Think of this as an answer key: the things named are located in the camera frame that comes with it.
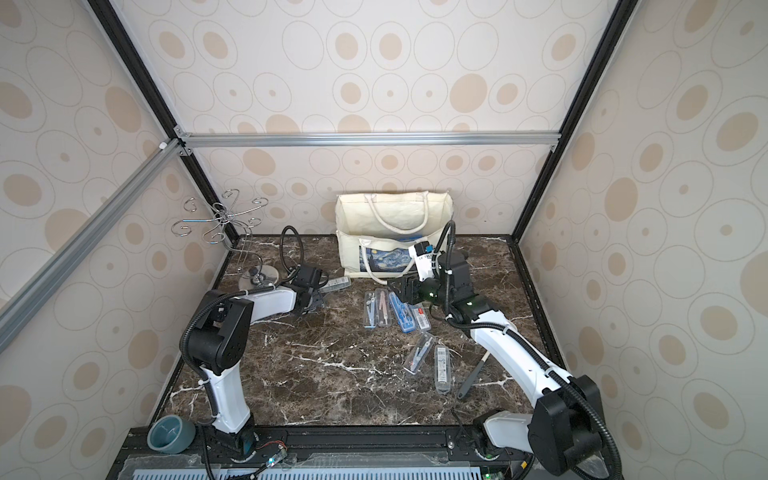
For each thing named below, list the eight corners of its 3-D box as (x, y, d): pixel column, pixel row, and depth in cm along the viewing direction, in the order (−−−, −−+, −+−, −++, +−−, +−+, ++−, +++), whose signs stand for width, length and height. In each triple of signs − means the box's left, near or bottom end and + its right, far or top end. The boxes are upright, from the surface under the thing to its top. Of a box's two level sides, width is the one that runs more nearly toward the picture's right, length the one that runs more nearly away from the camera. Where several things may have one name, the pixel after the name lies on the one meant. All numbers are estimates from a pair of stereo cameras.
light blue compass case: (362, 328, 97) (362, 325, 95) (365, 294, 105) (364, 291, 103) (378, 328, 97) (377, 325, 95) (379, 294, 105) (379, 291, 103)
